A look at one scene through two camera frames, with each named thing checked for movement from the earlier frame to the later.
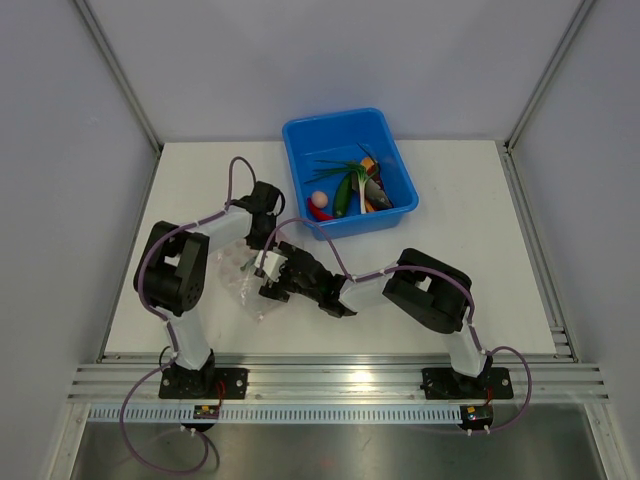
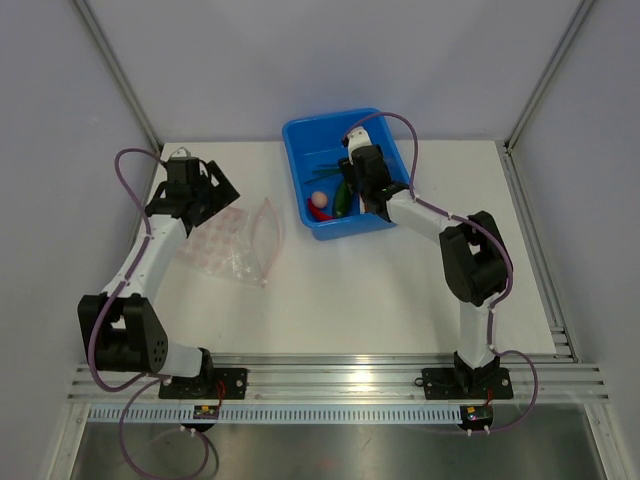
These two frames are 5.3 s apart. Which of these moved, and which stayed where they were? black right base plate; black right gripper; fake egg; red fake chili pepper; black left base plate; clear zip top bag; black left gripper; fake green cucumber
Moved: clear zip top bag; black left gripper; black right gripper
Stayed: black right base plate; fake egg; fake green cucumber; black left base plate; red fake chili pepper
